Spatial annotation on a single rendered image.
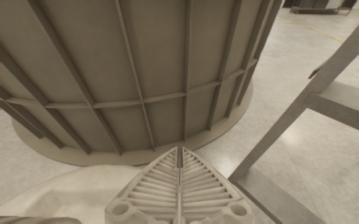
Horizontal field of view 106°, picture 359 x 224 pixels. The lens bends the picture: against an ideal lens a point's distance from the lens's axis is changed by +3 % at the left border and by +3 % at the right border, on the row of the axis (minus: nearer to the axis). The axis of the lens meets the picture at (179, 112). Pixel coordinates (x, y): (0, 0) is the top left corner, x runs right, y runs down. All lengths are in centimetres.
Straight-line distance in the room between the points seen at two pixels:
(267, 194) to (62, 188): 57
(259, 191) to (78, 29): 69
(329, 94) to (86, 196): 59
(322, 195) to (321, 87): 77
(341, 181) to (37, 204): 126
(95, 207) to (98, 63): 43
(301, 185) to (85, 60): 110
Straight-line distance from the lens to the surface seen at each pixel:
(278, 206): 53
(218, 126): 99
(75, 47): 54
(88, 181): 49
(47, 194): 54
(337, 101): 35
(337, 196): 109
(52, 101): 75
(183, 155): 16
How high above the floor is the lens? 75
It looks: 44 degrees down
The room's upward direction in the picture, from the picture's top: straight up
